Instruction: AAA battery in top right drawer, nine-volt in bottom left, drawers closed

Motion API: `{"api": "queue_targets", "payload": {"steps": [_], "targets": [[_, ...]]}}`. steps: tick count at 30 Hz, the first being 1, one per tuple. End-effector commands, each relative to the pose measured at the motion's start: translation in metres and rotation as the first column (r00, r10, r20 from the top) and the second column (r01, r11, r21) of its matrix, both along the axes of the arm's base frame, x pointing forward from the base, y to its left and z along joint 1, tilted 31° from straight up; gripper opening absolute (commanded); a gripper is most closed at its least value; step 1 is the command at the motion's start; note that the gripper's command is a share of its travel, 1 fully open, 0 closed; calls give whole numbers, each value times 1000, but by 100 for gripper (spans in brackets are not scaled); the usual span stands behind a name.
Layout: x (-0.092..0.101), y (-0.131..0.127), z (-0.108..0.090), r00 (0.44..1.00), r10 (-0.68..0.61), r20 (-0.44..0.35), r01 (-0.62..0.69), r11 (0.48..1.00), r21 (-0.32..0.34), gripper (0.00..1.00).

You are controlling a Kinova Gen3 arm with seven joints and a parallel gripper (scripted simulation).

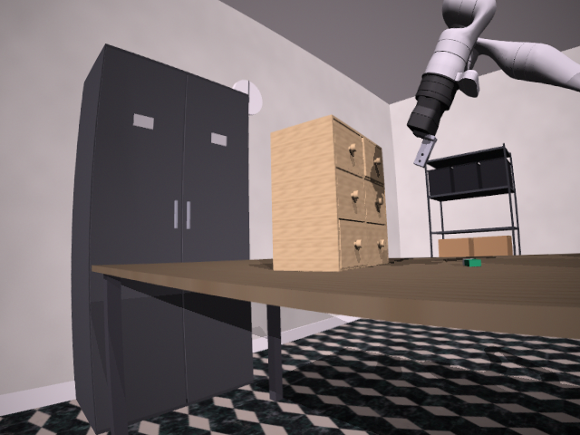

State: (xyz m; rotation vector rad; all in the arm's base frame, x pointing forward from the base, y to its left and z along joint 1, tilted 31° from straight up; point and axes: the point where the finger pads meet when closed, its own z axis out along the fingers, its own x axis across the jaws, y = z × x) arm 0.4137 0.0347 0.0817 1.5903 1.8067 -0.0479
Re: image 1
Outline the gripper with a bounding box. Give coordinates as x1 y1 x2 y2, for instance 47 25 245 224
407 52 479 168

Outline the green and white eraser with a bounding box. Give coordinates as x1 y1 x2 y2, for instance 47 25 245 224
462 258 481 266

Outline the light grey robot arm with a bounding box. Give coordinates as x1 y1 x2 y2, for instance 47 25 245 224
434 0 580 92

